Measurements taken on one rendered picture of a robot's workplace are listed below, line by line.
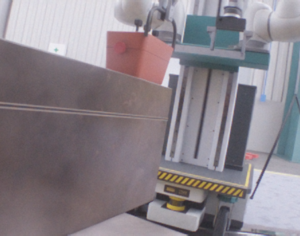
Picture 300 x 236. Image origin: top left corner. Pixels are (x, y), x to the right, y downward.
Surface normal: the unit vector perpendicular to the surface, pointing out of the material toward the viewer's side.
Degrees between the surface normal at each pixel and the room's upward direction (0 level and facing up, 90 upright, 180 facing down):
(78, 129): 90
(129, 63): 97
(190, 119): 90
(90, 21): 90
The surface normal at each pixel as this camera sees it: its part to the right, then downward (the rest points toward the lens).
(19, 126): 0.88, 0.17
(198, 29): -0.33, -0.01
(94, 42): -0.08, 0.03
